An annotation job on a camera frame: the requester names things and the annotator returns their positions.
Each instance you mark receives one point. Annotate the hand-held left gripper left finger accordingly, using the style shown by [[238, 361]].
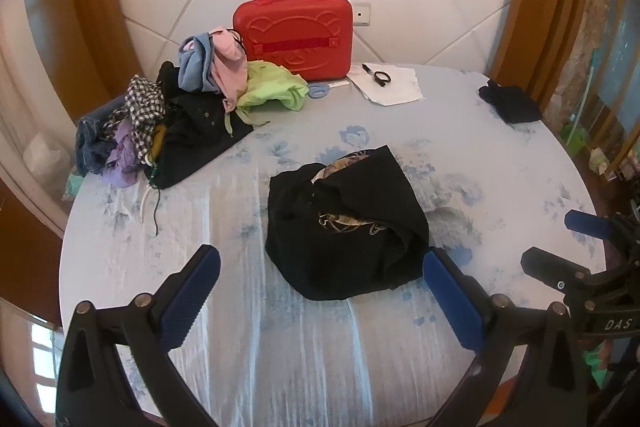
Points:
[[187, 297]]

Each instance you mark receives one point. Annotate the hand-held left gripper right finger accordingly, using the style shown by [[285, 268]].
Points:
[[452, 302]]

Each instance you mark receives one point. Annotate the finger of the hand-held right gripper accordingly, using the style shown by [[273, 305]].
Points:
[[587, 223], [550, 268]]

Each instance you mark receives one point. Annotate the black printed shirt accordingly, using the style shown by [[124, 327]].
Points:
[[345, 227]]

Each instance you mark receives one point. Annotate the green bucket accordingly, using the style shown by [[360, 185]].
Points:
[[574, 138]]

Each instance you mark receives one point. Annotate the small folded black cloth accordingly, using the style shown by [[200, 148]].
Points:
[[510, 103]]

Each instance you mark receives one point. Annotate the purple garment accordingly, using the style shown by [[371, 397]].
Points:
[[122, 157]]

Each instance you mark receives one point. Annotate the teal cloth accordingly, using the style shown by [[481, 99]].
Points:
[[72, 187]]

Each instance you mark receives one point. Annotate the yellow garment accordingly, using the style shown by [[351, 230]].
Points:
[[160, 139]]

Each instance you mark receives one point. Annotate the large black garment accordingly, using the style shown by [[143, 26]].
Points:
[[200, 132]]

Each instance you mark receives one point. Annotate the blue denim jeans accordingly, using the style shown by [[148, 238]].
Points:
[[90, 144]]

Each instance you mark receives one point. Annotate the black white checkered garment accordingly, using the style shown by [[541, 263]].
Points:
[[142, 107]]

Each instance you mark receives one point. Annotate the white paper sheets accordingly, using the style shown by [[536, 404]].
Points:
[[395, 89]]

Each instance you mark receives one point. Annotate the light green garment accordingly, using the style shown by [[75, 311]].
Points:
[[272, 92]]

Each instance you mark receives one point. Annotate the pink garment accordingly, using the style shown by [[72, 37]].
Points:
[[230, 67]]

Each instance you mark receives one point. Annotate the blue garment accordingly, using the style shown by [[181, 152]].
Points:
[[192, 62]]

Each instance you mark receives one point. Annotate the black pen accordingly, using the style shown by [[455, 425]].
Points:
[[369, 70]]

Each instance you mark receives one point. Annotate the white paper strip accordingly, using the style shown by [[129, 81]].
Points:
[[336, 83]]

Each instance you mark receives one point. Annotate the red hard carry case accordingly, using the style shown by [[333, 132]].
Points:
[[295, 37]]

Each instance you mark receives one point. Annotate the wooden panel frame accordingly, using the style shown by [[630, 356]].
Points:
[[95, 17], [545, 2]]

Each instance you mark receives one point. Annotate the white wall socket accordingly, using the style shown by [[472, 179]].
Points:
[[362, 14]]

